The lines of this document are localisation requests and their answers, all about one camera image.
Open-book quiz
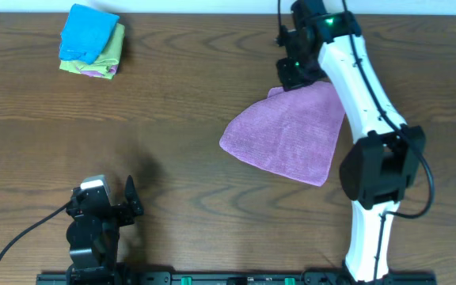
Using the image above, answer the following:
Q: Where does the purple microfiber cloth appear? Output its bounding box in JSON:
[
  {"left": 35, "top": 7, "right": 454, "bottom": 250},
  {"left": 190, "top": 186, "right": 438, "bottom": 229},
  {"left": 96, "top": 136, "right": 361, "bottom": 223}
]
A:
[{"left": 219, "top": 82, "right": 344, "bottom": 186}]

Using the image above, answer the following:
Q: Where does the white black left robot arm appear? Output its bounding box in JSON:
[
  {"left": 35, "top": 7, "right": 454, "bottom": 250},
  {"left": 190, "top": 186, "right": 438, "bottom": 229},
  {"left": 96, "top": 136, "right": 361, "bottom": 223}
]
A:
[{"left": 66, "top": 175, "right": 144, "bottom": 284}]

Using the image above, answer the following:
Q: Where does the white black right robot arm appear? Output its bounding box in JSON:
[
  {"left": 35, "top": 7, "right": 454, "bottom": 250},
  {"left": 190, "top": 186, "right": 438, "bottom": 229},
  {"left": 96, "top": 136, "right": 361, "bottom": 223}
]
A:
[{"left": 276, "top": 0, "right": 436, "bottom": 284}]

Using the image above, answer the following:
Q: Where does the pink folded cloth in stack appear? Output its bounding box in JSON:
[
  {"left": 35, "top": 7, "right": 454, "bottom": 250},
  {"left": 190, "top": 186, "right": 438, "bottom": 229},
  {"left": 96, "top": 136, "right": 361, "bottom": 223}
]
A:
[{"left": 79, "top": 65, "right": 118, "bottom": 80}]

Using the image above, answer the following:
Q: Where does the green folded cloth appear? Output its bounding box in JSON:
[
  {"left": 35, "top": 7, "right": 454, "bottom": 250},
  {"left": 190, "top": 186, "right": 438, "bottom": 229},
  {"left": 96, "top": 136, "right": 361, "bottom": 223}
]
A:
[{"left": 59, "top": 24, "right": 125, "bottom": 74}]

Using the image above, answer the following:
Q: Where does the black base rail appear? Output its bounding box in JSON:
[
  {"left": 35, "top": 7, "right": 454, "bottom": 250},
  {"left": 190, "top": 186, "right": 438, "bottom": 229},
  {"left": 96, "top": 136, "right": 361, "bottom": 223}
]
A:
[{"left": 36, "top": 272, "right": 437, "bottom": 285}]

